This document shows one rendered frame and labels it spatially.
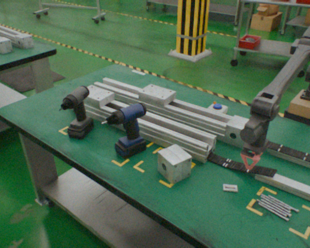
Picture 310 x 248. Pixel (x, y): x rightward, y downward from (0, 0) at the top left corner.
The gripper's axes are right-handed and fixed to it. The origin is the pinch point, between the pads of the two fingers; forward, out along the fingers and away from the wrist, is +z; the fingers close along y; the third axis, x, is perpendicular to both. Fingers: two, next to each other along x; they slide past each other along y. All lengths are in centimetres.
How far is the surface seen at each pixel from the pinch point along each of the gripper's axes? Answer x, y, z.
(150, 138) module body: -44.6, 4.7, 3.9
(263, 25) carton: -145, -499, 73
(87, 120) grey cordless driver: -74, 15, -1
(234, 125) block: -14.1, -15.5, -3.9
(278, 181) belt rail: 11.0, 1.6, 2.7
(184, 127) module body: -31.6, -2.8, -2.8
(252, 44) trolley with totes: -99, -302, 50
